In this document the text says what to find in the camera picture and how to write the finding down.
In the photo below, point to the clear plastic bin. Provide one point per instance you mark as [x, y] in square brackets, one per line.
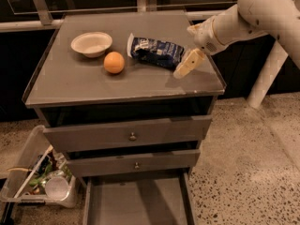
[36, 165]

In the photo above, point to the white cup in bin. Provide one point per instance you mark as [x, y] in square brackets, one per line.
[57, 188]

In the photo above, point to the grey drawer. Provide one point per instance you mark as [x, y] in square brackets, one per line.
[133, 163]
[142, 198]
[133, 133]

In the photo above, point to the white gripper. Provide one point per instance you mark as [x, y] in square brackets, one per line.
[204, 38]

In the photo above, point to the blue chip bag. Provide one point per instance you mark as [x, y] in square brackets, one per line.
[161, 53]

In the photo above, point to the white paper bowl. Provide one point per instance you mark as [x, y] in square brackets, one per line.
[92, 44]

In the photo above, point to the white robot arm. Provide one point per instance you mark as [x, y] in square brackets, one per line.
[246, 20]

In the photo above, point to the orange ball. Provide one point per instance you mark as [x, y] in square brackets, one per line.
[114, 62]

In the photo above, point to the grey top drawer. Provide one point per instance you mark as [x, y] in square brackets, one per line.
[133, 133]

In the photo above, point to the grey drawer cabinet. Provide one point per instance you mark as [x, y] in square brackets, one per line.
[71, 90]

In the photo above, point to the grey middle drawer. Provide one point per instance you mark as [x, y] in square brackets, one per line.
[133, 163]

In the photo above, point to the white diagonal pole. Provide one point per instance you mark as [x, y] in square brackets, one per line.
[272, 66]

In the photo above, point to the metal railing with glass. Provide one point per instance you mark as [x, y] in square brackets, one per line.
[24, 15]

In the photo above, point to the grey bottom drawer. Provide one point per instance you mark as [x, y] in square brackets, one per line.
[142, 198]

